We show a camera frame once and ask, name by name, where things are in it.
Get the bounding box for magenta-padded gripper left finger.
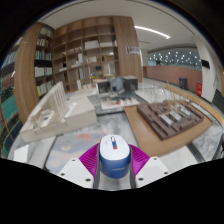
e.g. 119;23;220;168
57;142;102;190

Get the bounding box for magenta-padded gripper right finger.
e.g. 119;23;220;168
128;143;172;189

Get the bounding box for white and blue computer mouse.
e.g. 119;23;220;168
98;134;132;180

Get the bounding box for brown building model on board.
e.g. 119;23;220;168
123;99;214;158

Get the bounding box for white slatted architectural model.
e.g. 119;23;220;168
19;81;98;144

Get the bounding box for white paper sheet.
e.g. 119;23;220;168
12;143;30;164

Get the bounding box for flat white site model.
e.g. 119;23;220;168
99;96;141;111

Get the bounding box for grey box building model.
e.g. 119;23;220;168
109;75;139;93

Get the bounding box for red floor sign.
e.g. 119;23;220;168
195;81;203;97

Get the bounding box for bookcase with coloured books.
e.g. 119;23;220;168
0;36;24;158

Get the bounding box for wooden shelf unit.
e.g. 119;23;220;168
33;15;144;98

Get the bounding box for long ceiling light strip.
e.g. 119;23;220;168
134;24;172;40

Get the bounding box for white wall poster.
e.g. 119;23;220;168
125;45;140;56

